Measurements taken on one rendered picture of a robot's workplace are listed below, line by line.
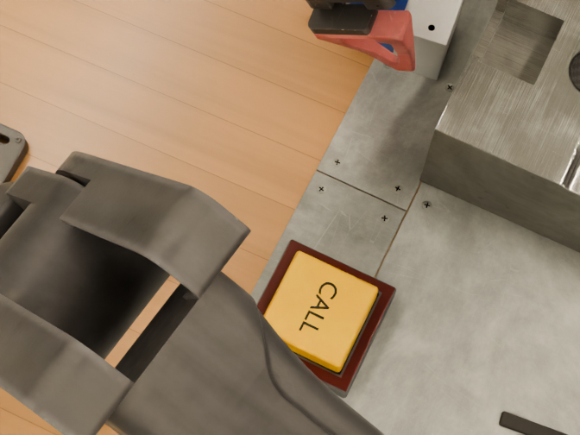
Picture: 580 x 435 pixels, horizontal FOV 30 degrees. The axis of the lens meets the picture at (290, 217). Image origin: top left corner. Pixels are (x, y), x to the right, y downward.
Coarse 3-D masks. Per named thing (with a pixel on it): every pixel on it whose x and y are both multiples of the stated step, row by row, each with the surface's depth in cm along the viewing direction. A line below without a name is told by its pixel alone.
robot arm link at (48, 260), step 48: (0, 192) 46; (48, 192) 42; (0, 240) 42; (48, 240) 41; (96, 240) 41; (0, 288) 40; (48, 288) 40; (96, 288) 41; (144, 288) 42; (96, 336) 41
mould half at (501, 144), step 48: (528, 0) 72; (576, 0) 72; (576, 48) 71; (480, 96) 70; (528, 96) 70; (576, 96) 70; (432, 144) 71; (480, 144) 69; (528, 144) 69; (576, 144) 68; (480, 192) 74; (528, 192) 71; (576, 192) 68; (576, 240) 74
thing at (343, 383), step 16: (288, 256) 73; (320, 256) 73; (352, 272) 73; (272, 288) 73; (384, 288) 73; (384, 304) 72; (368, 336) 71; (320, 368) 71; (352, 368) 71; (336, 384) 70
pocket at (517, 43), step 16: (512, 0) 72; (496, 16) 73; (512, 16) 74; (528, 16) 73; (544, 16) 72; (496, 32) 74; (512, 32) 74; (528, 32) 74; (544, 32) 74; (480, 48) 72; (496, 48) 74; (512, 48) 74; (528, 48) 74; (544, 48) 74; (496, 64) 73; (512, 64) 73; (528, 64) 73; (544, 64) 72; (528, 80) 73
